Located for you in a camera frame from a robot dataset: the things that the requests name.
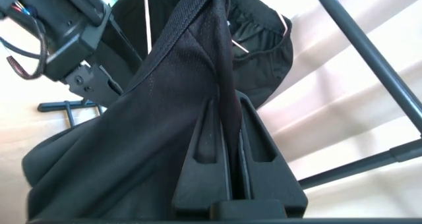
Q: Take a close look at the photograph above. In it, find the beige curtain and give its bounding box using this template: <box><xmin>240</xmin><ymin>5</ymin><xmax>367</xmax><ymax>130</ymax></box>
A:
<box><xmin>256</xmin><ymin>0</ymin><xmax>422</xmax><ymax>219</ymax></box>

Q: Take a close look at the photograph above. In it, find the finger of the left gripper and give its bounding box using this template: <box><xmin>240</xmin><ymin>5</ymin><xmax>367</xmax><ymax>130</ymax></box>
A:
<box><xmin>97</xmin><ymin>14</ymin><xmax>143</xmax><ymax>93</ymax></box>

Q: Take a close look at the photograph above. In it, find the black garment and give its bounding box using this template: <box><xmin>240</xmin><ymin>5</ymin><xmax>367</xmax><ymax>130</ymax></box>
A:
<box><xmin>21</xmin><ymin>0</ymin><xmax>245</xmax><ymax>220</ymax></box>

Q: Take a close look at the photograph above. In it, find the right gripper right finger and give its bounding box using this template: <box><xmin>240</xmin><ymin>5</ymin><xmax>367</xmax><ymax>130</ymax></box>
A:
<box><xmin>234</xmin><ymin>90</ymin><xmax>309</xmax><ymax>218</ymax></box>

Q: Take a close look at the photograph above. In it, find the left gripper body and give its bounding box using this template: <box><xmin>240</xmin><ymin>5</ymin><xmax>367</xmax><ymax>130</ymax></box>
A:
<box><xmin>19</xmin><ymin>0</ymin><xmax>123</xmax><ymax>108</ymax></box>

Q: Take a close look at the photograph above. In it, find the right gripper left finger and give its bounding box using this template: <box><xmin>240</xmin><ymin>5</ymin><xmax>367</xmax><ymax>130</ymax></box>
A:
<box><xmin>171</xmin><ymin>98</ymin><xmax>232</xmax><ymax>219</ymax></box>

